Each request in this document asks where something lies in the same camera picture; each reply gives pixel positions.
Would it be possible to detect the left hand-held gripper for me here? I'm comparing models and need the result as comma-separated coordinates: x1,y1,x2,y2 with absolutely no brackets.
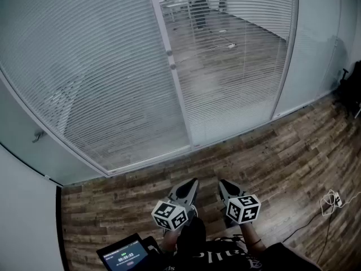
151,178,200,231

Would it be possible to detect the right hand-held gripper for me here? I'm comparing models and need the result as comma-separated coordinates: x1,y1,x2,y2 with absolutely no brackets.
219,178,262,227

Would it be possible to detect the person's left forearm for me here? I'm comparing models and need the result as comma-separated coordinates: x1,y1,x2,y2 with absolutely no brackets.
160,229,181,254

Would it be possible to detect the person's right forearm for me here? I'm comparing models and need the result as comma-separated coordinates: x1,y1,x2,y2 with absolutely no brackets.
239,222,268,253

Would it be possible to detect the person's black printed shirt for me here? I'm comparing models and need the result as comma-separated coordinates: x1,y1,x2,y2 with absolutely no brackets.
156,216,324,271

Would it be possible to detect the black tablet with lit screen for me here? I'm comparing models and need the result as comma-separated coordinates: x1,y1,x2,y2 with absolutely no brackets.
96,232,151,271

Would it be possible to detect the white table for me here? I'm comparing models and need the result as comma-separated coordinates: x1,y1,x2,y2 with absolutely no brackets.
161,2,190,23

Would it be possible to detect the black tablet mount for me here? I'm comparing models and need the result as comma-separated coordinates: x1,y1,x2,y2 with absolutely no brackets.
143,235,162,254

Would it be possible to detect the black cable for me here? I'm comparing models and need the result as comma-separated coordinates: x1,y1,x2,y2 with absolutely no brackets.
281,207,334,265

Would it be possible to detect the grey window frame post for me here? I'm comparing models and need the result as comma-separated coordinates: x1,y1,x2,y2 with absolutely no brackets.
270,0,300,121
145,0,196,151

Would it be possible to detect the white cable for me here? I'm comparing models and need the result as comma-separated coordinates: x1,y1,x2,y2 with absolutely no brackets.
320,189,361,217

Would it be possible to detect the metal door handle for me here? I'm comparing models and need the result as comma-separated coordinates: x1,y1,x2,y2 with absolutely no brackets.
32,130,47,144

